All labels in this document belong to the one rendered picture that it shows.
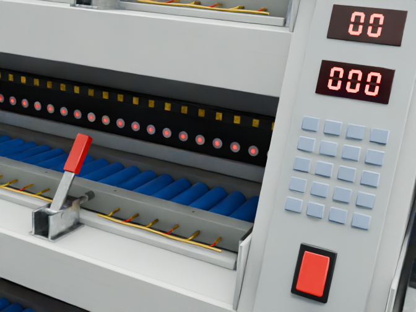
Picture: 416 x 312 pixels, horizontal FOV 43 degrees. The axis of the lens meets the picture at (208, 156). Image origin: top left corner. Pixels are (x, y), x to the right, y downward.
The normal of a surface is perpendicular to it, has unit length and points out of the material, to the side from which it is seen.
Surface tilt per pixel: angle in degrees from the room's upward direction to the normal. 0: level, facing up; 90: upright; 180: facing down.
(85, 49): 106
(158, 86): 90
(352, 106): 90
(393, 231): 90
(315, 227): 90
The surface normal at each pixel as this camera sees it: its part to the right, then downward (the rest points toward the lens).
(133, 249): 0.08, -0.95
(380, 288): -0.39, -0.03
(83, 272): -0.43, 0.24
